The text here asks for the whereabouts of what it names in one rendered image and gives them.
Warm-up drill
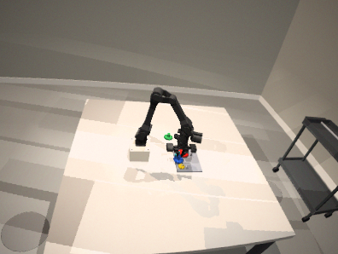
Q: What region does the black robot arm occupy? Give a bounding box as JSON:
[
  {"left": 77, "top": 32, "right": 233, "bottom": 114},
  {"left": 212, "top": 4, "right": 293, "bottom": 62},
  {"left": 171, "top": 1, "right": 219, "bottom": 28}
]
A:
[{"left": 135, "top": 87, "right": 203, "bottom": 147}]

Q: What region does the green gear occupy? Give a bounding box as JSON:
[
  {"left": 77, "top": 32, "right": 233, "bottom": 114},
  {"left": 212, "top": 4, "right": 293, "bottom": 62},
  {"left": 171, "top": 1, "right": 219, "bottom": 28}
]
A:
[{"left": 164, "top": 133, "right": 172, "bottom": 141}]

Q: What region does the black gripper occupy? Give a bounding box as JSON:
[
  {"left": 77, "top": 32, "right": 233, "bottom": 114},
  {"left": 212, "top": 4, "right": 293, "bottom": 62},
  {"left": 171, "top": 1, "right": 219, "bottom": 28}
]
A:
[{"left": 166, "top": 140, "right": 197, "bottom": 158}]

